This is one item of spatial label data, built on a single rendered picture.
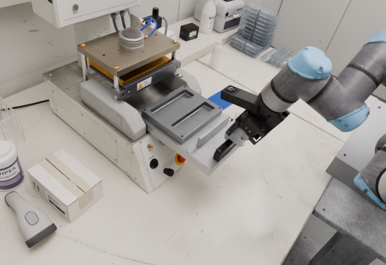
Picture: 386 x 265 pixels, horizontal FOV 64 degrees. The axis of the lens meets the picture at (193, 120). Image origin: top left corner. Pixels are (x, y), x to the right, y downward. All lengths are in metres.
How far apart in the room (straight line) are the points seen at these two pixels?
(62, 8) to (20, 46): 0.44
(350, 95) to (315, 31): 2.69
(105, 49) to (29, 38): 0.48
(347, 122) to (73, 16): 0.78
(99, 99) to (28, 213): 0.36
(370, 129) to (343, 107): 0.60
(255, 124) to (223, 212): 0.37
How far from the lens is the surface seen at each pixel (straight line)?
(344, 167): 1.27
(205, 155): 0.87
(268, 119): 0.77
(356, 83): 0.70
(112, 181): 1.07
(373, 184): 1.02
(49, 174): 1.00
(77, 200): 0.94
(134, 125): 0.91
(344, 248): 1.57
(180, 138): 0.87
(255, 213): 1.07
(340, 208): 1.22
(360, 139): 1.27
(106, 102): 0.96
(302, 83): 0.67
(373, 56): 0.73
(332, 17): 3.28
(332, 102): 0.68
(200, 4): 1.96
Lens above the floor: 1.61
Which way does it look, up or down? 41 degrees down
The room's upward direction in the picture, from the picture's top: 12 degrees clockwise
